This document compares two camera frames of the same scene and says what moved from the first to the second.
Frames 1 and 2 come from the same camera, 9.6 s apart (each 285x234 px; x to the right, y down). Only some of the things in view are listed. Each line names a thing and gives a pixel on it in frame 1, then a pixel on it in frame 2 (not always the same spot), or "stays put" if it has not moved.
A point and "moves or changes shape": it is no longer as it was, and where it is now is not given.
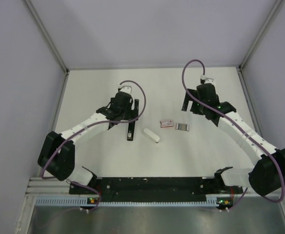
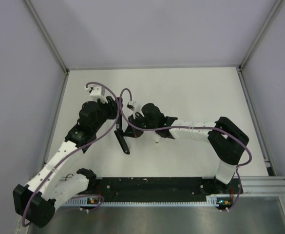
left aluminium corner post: (47, 35) stays put
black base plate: (151, 189) stays put
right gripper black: (188, 97) -> (132, 131)
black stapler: (131, 124) moves or changes shape
